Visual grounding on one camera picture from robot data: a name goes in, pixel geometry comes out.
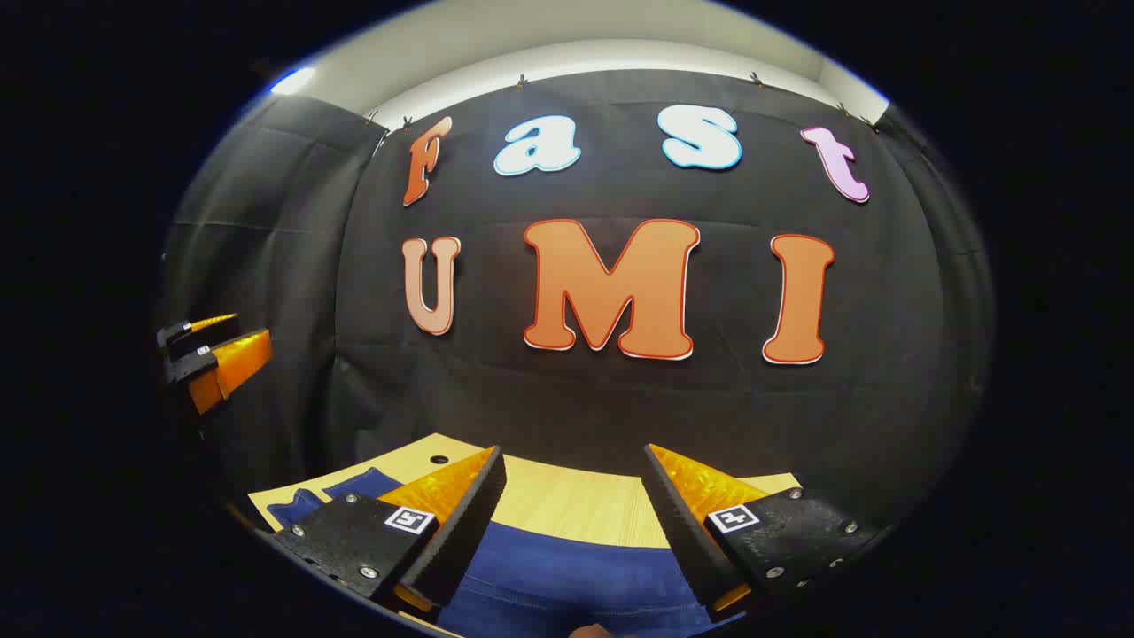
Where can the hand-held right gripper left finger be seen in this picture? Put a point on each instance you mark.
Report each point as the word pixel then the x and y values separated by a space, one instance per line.
pixel 461 532

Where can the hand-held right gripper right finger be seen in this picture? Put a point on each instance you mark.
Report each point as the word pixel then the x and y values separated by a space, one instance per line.
pixel 682 532

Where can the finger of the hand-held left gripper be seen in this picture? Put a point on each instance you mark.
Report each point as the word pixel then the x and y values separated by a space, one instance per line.
pixel 177 334
pixel 190 365

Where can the blue jeans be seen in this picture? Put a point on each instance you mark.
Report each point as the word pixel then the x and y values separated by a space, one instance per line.
pixel 567 576

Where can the black backdrop cloth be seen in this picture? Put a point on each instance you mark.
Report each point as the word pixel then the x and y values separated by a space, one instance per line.
pixel 620 399

